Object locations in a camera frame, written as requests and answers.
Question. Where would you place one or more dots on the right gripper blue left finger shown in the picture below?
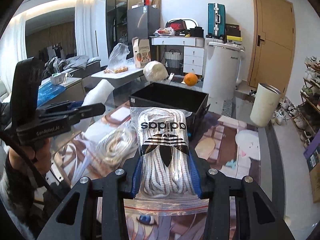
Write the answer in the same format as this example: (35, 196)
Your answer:
(76, 216)

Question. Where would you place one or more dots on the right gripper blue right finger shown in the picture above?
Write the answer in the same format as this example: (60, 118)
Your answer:
(256, 216)

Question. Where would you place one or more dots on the adidas bag of white laces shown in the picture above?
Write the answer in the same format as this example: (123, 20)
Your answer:
(164, 185)

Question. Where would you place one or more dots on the clear bag of white rope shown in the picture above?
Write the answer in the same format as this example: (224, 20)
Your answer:
(117, 146)

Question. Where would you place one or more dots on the left hand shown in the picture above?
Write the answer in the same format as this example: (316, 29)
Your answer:
(42, 155)

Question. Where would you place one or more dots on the grey tray table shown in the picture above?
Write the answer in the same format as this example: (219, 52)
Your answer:
(119, 79)

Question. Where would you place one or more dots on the clear plastic bag of snacks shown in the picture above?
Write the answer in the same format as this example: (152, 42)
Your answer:
(118, 61)

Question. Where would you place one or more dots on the shoe rack with shoes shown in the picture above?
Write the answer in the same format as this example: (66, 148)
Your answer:
(307, 118)

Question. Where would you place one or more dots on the cream tumbler cup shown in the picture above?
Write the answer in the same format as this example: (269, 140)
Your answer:
(266, 100)

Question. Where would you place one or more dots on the black cardboard box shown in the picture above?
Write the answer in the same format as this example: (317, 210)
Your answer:
(167, 96)

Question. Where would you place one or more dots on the white cabbage in wrap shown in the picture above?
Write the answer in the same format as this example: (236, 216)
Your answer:
(155, 71)

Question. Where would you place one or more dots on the cardboard fruit box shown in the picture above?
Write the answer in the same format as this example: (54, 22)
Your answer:
(141, 52)

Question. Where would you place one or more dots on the black glass cabinet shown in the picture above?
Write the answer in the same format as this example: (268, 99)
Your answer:
(116, 21)

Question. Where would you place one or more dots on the white cylindrical appliance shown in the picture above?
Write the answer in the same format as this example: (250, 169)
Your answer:
(222, 68)

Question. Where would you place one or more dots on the orange fruit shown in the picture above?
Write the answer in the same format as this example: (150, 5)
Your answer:
(190, 79)

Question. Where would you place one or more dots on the woven basket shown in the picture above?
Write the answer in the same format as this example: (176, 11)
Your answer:
(174, 62)

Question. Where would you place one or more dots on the wooden door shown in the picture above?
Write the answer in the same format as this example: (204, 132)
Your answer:
(273, 44)

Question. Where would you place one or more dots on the red black bag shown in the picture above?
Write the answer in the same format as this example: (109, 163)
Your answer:
(176, 25)

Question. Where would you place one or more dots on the white drawer desk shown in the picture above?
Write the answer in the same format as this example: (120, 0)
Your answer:
(192, 49)

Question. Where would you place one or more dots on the teal suitcase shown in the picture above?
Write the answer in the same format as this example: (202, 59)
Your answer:
(216, 21)

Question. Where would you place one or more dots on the knife with white handle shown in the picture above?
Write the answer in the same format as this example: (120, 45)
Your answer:
(171, 76)

